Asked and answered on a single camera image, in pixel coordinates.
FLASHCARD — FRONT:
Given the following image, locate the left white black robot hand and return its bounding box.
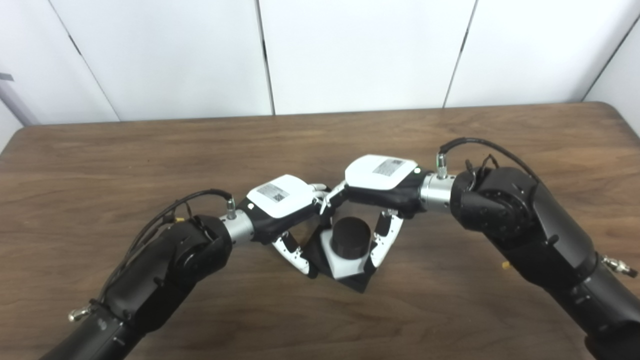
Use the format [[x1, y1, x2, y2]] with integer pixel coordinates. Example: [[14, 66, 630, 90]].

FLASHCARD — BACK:
[[237, 174, 332, 279]]

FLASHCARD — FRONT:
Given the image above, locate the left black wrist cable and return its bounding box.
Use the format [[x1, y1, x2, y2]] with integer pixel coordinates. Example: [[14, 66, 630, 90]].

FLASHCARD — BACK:
[[67, 188, 238, 323]]

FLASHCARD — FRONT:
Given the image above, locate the black peg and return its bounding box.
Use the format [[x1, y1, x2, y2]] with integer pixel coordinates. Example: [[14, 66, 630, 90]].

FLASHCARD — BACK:
[[300, 216, 375, 294]]

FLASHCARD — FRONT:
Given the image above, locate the white square piece with hole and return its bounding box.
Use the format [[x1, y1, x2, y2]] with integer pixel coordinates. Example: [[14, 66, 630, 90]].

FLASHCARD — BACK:
[[320, 227, 373, 280]]

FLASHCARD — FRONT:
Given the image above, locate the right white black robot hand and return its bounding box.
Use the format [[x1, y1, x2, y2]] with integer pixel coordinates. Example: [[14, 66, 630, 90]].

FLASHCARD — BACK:
[[320, 154, 433, 275]]

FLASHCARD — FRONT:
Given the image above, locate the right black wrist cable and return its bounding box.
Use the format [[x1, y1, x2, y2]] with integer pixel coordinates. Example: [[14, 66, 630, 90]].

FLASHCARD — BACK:
[[436, 137, 638, 278]]

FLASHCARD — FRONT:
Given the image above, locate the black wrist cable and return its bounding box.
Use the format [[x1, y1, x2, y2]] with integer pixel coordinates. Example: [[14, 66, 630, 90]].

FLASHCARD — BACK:
[[436, 137, 638, 278], [67, 188, 238, 323]]

